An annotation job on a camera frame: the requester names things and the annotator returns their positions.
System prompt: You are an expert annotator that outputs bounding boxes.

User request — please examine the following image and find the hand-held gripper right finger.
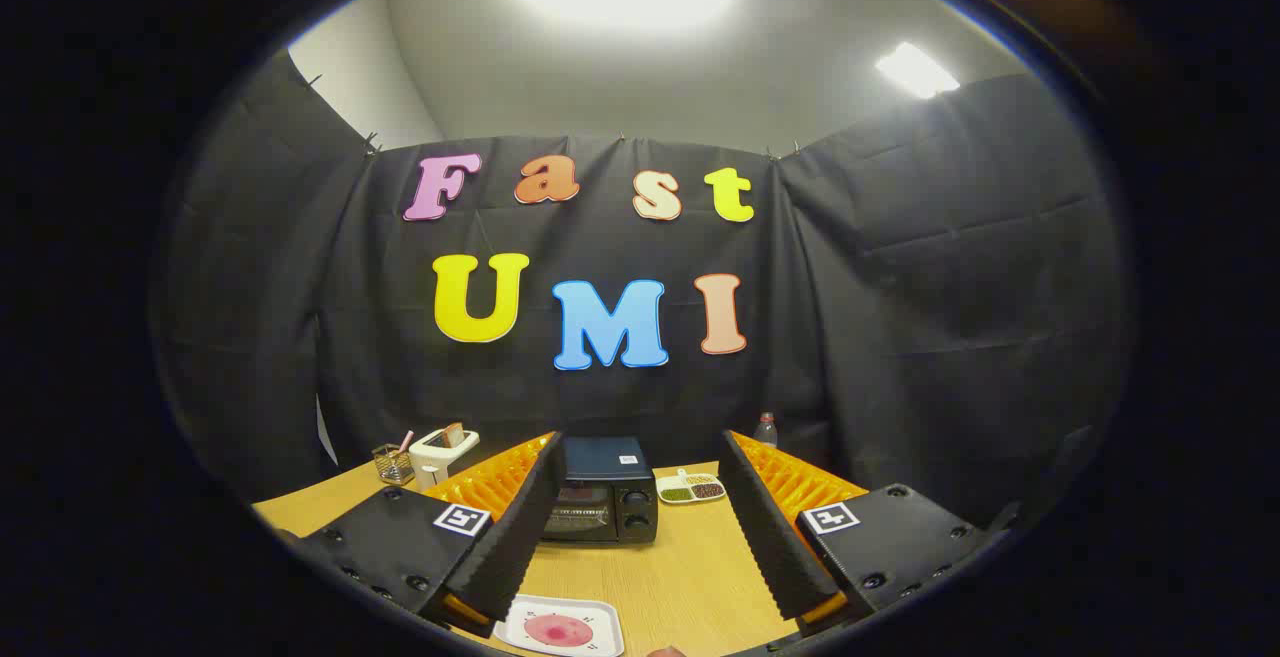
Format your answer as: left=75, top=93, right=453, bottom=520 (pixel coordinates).
left=718, top=429, right=1011, bottom=638

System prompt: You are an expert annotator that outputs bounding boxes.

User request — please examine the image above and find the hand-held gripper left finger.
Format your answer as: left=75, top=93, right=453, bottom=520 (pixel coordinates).
left=275, top=430, right=568, bottom=638

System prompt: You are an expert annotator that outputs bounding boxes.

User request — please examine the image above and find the pink ham slice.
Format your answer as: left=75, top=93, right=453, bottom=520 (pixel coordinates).
left=524, top=614, right=591, bottom=649

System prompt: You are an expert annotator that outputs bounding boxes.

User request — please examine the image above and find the black toaster oven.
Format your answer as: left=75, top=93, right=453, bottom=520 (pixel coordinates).
left=540, top=436, right=660, bottom=545

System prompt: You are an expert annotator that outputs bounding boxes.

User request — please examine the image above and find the white square plate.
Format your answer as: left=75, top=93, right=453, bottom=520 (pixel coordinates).
left=494, top=594, right=626, bottom=657

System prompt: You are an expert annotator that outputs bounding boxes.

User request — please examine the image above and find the white bread toaster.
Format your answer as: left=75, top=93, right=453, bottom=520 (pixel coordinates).
left=409, top=424, right=481, bottom=486

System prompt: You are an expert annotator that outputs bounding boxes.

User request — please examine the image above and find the white divided dish with beans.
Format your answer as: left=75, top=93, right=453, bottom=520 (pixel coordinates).
left=654, top=468, right=728, bottom=506

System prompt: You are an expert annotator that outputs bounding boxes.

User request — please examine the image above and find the black backdrop cloth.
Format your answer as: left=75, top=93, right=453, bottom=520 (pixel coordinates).
left=150, top=47, right=1136, bottom=528

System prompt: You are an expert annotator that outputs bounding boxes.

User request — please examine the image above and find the small ceiling light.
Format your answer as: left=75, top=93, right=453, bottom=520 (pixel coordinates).
left=876, top=41, right=961, bottom=100

